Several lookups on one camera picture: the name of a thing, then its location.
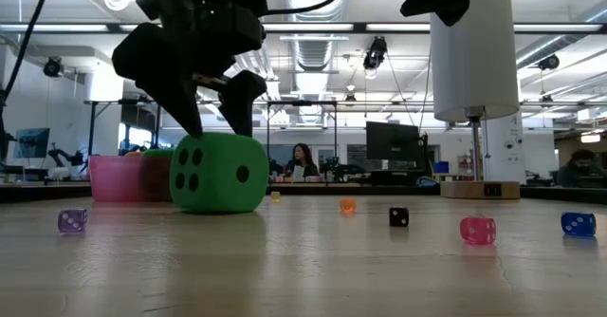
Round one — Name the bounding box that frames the white cylinder lamp wooden base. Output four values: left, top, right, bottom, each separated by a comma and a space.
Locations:
429, 0, 522, 200

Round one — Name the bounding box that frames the monitor with blue screen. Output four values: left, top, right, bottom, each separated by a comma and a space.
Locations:
12, 127, 51, 159

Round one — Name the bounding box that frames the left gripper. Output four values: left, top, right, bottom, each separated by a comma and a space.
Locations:
111, 0, 268, 139

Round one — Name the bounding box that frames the black aluminium table frame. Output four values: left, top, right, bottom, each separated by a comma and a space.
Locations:
0, 182, 607, 205

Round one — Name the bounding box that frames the small purple translucent die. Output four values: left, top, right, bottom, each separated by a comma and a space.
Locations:
57, 208, 88, 234

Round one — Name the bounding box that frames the black background rig frame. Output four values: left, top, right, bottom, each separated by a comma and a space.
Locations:
265, 99, 339, 184
83, 98, 162, 157

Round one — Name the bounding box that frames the large black monitor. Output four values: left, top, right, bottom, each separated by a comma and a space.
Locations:
365, 121, 422, 162

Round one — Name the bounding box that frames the small pink translucent die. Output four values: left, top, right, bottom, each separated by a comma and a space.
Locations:
459, 216, 498, 246

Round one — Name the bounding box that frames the silver ventilation duct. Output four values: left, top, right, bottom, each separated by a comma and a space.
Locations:
283, 0, 350, 71

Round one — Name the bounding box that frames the pink translucent plastic bin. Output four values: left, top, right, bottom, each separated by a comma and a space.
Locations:
88, 154, 175, 203

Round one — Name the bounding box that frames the seated person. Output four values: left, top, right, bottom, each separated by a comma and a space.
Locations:
283, 141, 321, 179

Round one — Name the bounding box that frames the small blue translucent die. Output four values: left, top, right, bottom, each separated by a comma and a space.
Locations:
561, 211, 598, 237

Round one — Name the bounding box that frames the long light bar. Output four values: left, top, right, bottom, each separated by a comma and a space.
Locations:
0, 21, 607, 35

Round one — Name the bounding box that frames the small black die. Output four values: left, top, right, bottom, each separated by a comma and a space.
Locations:
389, 206, 410, 228

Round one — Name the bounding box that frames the black hanging cable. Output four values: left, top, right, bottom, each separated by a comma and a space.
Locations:
0, 0, 57, 114

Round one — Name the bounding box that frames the large green foam die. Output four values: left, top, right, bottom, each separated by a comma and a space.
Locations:
169, 131, 270, 214
140, 148, 175, 202

